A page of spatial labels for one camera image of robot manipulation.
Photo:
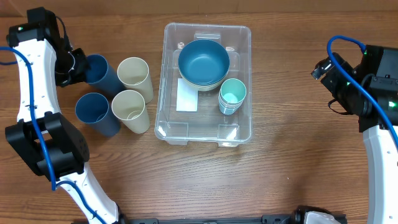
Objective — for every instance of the tall navy cup front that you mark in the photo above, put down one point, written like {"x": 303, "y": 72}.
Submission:
{"x": 94, "y": 110}

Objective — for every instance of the tall beige cup front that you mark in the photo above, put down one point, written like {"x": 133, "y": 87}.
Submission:
{"x": 130, "y": 108}

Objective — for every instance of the clear plastic storage bin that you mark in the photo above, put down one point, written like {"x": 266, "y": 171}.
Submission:
{"x": 207, "y": 123}

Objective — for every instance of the small grey cup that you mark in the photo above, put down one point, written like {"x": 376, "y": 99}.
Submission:
{"x": 221, "y": 102}

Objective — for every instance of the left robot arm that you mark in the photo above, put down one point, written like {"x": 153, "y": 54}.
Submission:
{"x": 46, "y": 141}

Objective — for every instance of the tall beige cup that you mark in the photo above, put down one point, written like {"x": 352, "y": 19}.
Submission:
{"x": 134, "y": 74}
{"x": 130, "y": 108}

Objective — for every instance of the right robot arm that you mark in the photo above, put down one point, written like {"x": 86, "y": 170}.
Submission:
{"x": 369, "y": 91}

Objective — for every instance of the dark blue bowl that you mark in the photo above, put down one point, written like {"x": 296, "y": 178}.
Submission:
{"x": 203, "y": 62}

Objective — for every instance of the tall navy cup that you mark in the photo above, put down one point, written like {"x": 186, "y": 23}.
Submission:
{"x": 102, "y": 75}
{"x": 94, "y": 110}

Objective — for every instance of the white label in bin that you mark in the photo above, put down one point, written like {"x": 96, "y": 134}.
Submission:
{"x": 187, "y": 97}

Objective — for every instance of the small pink cup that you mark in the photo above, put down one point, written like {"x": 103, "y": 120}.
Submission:
{"x": 230, "y": 101}

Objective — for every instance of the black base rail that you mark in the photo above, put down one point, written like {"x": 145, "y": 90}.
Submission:
{"x": 265, "y": 219}

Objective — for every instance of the cream bowl stack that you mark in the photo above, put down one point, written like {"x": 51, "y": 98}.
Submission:
{"x": 204, "y": 87}

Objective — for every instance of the small mint green cup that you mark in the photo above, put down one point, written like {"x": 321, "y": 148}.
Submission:
{"x": 233, "y": 91}

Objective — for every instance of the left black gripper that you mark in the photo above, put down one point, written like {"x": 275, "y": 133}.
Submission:
{"x": 78, "y": 76}

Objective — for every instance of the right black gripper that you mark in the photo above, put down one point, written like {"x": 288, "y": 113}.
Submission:
{"x": 329, "y": 81}

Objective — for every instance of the small light blue cup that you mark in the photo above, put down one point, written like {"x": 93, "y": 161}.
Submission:
{"x": 228, "y": 110}

